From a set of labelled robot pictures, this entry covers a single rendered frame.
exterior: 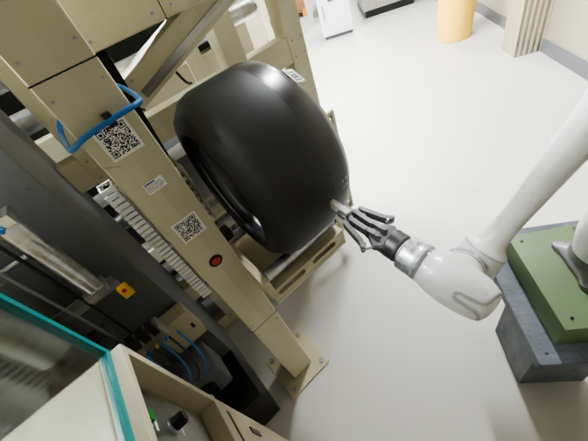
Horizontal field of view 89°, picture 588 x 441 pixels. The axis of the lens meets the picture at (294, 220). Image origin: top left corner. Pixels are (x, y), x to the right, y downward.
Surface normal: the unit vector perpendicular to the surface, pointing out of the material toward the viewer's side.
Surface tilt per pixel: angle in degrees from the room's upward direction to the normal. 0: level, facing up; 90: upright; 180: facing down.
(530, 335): 0
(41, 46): 90
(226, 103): 23
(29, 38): 90
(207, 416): 0
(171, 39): 90
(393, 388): 0
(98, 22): 90
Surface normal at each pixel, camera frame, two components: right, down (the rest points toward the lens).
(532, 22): -0.04, 0.72
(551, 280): -0.35, -0.68
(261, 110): 0.13, -0.30
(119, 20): 0.61, 0.42
